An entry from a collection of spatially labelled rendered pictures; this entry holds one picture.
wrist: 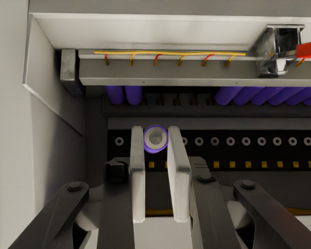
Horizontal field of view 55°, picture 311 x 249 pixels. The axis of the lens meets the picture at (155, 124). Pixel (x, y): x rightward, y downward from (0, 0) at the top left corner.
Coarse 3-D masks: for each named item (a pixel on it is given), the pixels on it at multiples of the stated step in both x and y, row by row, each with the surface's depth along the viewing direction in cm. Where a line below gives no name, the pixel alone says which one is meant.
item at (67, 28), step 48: (48, 0) 20; (96, 0) 20; (144, 0) 21; (192, 0) 21; (240, 0) 21; (288, 0) 21; (48, 48) 23; (96, 48) 25; (144, 48) 25; (192, 48) 25; (240, 48) 25; (48, 96) 24; (96, 96) 38
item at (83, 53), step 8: (80, 56) 25; (88, 56) 25; (96, 56) 25; (104, 56) 25; (112, 56) 25; (120, 56) 25; (128, 56) 25; (136, 56) 25; (144, 56) 25; (152, 56) 25; (160, 56) 25; (168, 56) 25; (176, 56) 25; (184, 56) 25; (192, 56) 25; (200, 56) 25; (216, 56) 25; (224, 56) 25; (240, 56) 25; (248, 56) 25
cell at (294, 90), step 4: (284, 88) 31; (288, 88) 30; (292, 88) 30; (296, 88) 29; (300, 88) 29; (280, 92) 32; (284, 92) 31; (288, 92) 31; (292, 92) 30; (296, 92) 30; (272, 96) 34; (276, 96) 33; (280, 96) 32; (284, 96) 32; (288, 96) 32; (268, 100) 35; (272, 100) 34; (276, 100) 34; (280, 100) 33; (284, 100) 33; (272, 104) 35; (276, 104) 35
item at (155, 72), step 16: (80, 64) 25; (96, 64) 25; (112, 64) 25; (128, 64) 26; (144, 64) 26; (160, 64) 26; (176, 64) 26; (192, 64) 26; (208, 64) 26; (224, 64) 26; (240, 64) 26; (304, 64) 26; (80, 80) 26; (96, 80) 26; (112, 80) 26; (128, 80) 26; (144, 80) 26; (160, 80) 26; (176, 80) 26; (192, 80) 26; (208, 80) 26; (224, 80) 26; (240, 80) 26; (256, 80) 26; (272, 80) 26; (288, 80) 26; (304, 80) 26
